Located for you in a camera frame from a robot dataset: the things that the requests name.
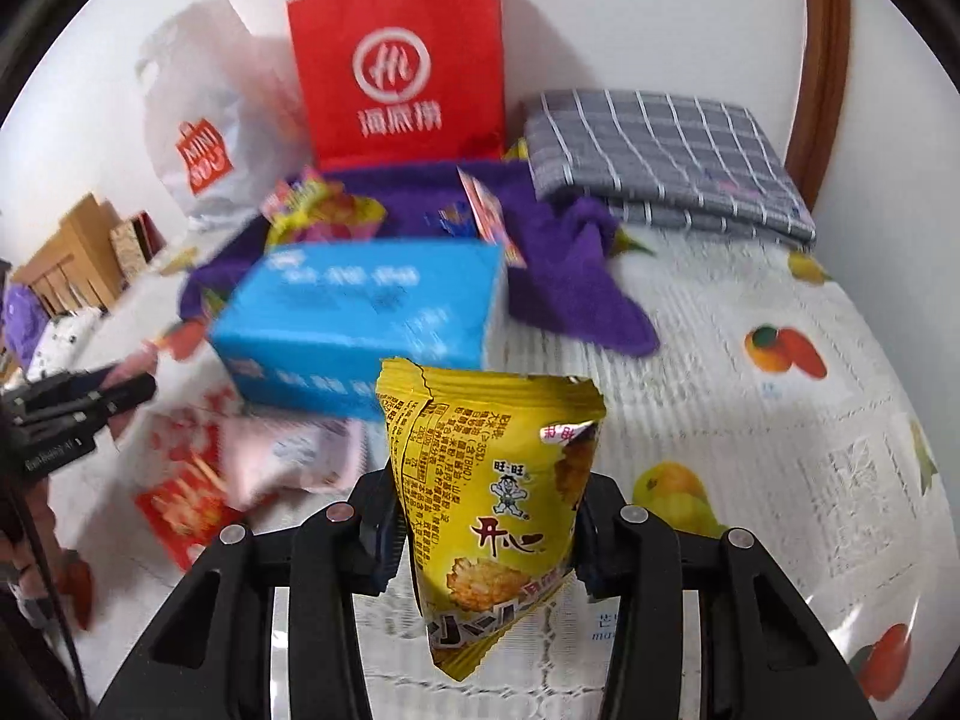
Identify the yellow triangular snack packet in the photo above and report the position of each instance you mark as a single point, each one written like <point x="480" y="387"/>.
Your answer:
<point x="480" y="480"/>

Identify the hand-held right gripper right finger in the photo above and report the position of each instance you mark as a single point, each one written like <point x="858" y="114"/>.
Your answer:
<point x="604" y="540"/>

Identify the red paper bag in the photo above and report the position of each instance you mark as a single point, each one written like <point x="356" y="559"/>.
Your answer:
<point x="390" y="30"/>

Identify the small blue snack packet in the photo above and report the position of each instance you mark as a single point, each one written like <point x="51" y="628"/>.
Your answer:
<point x="450" y="219"/>

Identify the brown wooden door frame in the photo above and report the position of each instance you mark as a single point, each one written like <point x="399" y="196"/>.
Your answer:
<point x="821" y="52"/>

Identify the fruit print tablecloth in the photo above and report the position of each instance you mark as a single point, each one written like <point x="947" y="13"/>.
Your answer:
<point x="750" y="427"/>

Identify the brown patterned box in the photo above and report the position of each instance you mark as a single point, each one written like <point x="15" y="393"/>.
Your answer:
<point x="135" y="244"/>

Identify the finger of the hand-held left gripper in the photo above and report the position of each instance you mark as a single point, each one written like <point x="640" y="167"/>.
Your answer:
<point x="120" y="397"/>

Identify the purple object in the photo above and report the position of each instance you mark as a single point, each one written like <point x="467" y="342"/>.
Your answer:
<point x="22" y="319"/>

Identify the yellow foil packet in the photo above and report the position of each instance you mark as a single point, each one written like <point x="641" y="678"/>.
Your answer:
<point x="516" y="151"/>

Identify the white dotted cloth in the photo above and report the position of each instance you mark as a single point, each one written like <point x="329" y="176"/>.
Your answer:
<point x="60" y="341"/>

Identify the white plastic bag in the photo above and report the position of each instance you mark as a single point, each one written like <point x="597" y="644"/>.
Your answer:
<point x="217" y="90"/>

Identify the grey checked folded cloth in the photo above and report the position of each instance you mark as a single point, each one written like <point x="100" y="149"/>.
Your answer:
<point x="660" y="150"/>

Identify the blue tissue pack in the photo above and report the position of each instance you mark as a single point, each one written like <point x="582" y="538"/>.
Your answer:
<point x="360" y="315"/>

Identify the pink peach snack packet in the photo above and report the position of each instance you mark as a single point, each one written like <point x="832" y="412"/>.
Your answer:
<point x="292" y="454"/>

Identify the long white red snack packet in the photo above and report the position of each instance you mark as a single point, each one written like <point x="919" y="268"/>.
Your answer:
<point x="487" y="214"/>

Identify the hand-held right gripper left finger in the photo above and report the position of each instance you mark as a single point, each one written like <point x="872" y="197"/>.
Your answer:
<point x="375" y="540"/>

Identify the green yellow snack packet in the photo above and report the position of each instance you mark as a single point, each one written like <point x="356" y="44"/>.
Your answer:
<point x="296" y="199"/>

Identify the light wooden furniture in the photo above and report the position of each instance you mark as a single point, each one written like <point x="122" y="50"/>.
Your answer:
<point x="75" y="255"/>

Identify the purple towel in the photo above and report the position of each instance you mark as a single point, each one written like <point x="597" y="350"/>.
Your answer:
<point x="570" y="277"/>

